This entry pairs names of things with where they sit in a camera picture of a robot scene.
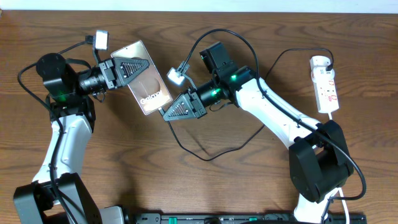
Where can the smartphone with bronze screen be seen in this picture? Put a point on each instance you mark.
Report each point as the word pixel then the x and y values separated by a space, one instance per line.
pixel 148 88

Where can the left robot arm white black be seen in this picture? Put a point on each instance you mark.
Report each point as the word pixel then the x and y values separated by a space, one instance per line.
pixel 57 193

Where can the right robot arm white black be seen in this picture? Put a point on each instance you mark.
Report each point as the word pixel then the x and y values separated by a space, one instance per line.
pixel 319 160

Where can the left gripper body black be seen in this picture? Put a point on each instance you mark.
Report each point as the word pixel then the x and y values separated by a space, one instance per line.
pixel 106 73

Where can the white power strip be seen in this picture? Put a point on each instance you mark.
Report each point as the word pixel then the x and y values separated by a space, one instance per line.
pixel 324 84

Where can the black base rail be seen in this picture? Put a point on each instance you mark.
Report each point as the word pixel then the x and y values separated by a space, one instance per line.
pixel 156 218

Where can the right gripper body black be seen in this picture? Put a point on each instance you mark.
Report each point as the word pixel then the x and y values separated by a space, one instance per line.
pixel 207 95

